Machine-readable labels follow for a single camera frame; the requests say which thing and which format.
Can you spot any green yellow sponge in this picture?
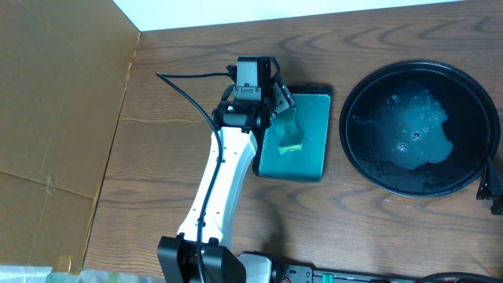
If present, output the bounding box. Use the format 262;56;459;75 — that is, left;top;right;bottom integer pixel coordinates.
272;108;303;154

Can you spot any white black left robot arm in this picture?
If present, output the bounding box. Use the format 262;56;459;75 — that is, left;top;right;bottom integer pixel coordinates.
157;56;295;283

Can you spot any round black serving tray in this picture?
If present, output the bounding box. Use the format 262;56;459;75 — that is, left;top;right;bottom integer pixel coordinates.
339;61;501;197

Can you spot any brown cardboard sheet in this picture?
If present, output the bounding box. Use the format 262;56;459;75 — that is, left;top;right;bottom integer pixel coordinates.
1;0;140;274

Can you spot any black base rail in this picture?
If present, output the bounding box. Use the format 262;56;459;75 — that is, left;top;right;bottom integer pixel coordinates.
270;260;502;283

